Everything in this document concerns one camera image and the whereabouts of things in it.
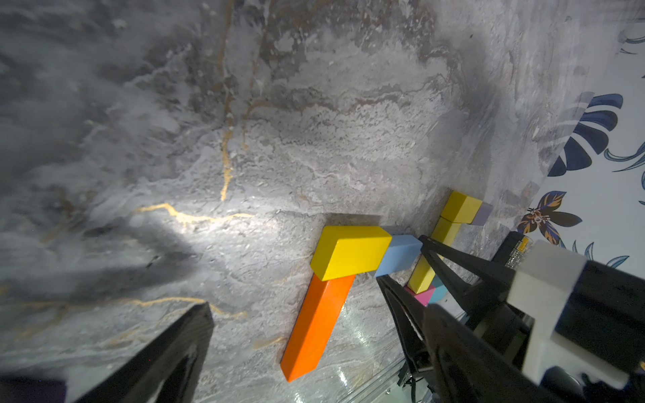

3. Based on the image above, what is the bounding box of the purple short block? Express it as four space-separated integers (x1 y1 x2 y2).
470 203 493 226

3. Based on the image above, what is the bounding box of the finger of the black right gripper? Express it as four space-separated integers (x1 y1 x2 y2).
376 275 433 373
419 235 515 315

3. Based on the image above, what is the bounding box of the long yellow block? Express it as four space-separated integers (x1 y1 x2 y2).
406 216 463 295

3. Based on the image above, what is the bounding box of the dark purple block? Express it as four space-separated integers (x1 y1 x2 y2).
1 379 67 403

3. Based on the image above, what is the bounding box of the yellow screwdriver bit set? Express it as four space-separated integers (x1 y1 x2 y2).
492 231 532 270

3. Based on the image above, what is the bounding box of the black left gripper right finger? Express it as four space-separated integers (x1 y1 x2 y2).
423 306 562 402

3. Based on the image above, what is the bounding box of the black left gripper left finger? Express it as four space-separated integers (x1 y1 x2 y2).
78 303 214 402

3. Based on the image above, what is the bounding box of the light blue square block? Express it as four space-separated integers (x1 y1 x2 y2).
374 234 423 277

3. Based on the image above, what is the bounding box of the magenta block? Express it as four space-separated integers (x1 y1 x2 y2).
405 285 437 307

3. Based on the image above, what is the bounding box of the short yellow block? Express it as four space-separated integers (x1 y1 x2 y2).
441 191 483 224
310 226 393 281

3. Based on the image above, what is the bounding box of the orange block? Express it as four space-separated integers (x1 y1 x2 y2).
281 275 355 382

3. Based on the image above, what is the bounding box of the teal block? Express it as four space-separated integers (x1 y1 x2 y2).
429 275 448 304

